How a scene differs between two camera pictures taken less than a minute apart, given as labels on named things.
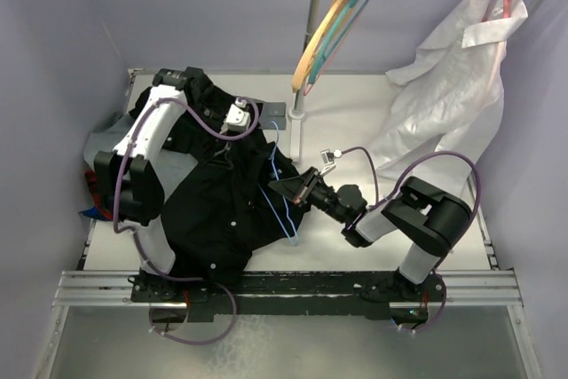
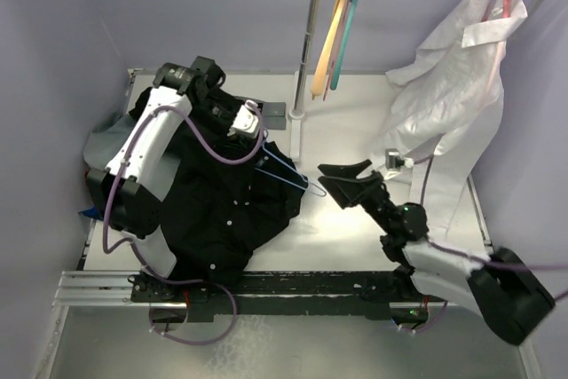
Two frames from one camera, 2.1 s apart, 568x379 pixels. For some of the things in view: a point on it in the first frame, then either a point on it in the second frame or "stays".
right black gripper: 299,187 -> 344,187
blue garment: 95,213 stays
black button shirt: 217,209 stays
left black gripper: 220,126 stays
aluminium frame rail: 114,288 stays
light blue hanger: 268,203 -> 295,184
